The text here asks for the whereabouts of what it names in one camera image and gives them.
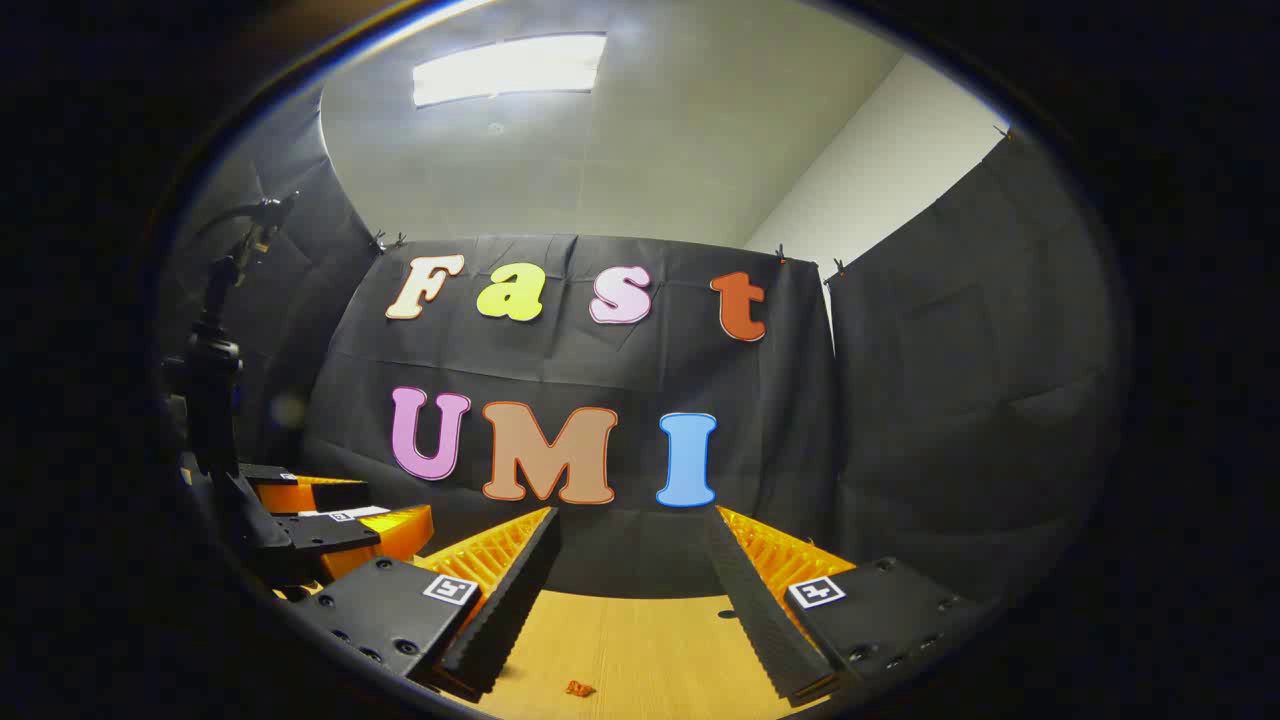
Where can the black backdrop cloth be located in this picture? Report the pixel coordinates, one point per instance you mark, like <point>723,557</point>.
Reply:
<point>900,400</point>

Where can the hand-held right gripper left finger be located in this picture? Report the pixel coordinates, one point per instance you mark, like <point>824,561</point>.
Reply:
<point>510,610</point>

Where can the ceiling light panel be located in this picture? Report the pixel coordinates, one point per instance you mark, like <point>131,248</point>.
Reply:
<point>510,68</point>

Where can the orange paper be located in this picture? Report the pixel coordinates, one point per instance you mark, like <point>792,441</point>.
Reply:
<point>580,688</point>

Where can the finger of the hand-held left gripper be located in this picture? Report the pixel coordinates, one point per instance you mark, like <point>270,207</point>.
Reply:
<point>340,535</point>
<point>300,495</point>

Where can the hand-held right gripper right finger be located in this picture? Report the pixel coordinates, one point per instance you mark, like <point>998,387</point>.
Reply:
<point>760,620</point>

